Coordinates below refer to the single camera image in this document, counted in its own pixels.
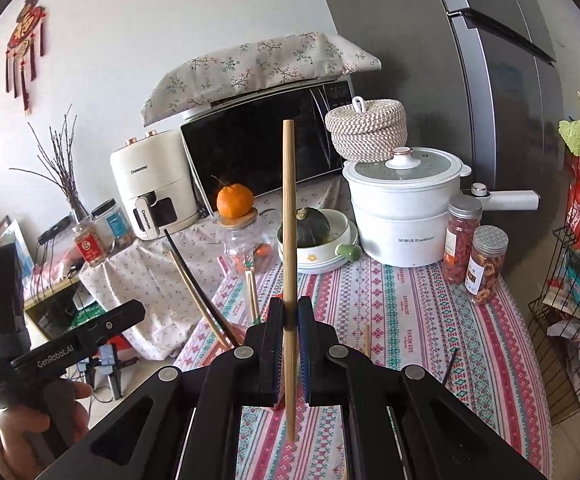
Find black door microwave oven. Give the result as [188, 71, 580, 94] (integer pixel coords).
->
[180, 80, 358, 216]

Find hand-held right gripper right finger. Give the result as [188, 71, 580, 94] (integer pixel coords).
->
[295, 296, 546, 480]

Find black lid jar blue label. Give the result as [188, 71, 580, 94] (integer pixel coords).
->
[90, 200, 136, 253]

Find red knot wall hanging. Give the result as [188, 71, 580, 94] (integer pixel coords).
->
[5, 0, 48, 113]

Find black wire rack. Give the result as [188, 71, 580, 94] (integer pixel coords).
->
[527, 155, 580, 426]

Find printed bamboo chopstick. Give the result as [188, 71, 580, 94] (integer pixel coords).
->
[249, 270, 262, 322]
[244, 270, 257, 322]

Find dark green squash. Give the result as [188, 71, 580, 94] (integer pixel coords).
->
[277, 207, 331, 249]

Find plain bamboo chopstick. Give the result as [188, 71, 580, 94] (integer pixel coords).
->
[282, 120, 298, 442]

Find woven lidded basket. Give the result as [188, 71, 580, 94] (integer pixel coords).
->
[325, 96, 408, 163]

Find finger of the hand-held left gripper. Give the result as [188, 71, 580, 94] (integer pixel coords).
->
[0, 246, 32, 361]

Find large orange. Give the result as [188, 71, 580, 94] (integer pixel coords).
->
[216, 176, 254, 221]

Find black chopstick gold tip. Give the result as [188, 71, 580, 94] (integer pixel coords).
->
[163, 229, 244, 345]
[441, 346, 459, 387]

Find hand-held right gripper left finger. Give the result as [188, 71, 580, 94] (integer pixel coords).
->
[35, 296, 288, 480]

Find person's left hand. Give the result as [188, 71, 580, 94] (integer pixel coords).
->
[0, 380, 94, 480]

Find glass bottle red label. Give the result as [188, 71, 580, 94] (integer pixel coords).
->
[72, 217, 111, 267]

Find light bamboo chopstick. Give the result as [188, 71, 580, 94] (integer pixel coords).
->
[168, 250, 233, 351]

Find jar of red dried fruit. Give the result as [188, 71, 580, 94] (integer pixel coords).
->
[442, 195, 483, 285]

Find dried bare branches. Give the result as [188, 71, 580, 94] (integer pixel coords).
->
[9, 105, 91, 221]

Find striped patterned tablecloth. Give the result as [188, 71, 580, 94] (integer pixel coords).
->
[172, 255, 553, 480]

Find white dish green handle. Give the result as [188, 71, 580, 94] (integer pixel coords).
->
[276, 208, 362, 275]

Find small floral print cloth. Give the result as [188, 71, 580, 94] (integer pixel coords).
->
[79, 180, 351, 361]

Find glass jar wooden lid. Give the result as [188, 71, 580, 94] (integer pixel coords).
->
[217, 207, 277, 276]

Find white pot lid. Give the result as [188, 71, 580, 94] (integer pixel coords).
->
[342, 147, 472, 183]

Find white electric cooking pot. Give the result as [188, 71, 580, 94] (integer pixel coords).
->
[342, 147, 541, 267]

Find grey refrigerator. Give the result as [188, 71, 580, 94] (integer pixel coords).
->
[310, 0, 580, 281]

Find jar of dried fruit rings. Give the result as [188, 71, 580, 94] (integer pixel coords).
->
[464, 226, 510, 306]

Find cream air fryer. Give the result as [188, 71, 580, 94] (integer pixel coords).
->
[109, 130, 201, 241]

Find floral cloth cover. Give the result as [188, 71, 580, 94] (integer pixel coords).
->
[141, 31, 382, 128]

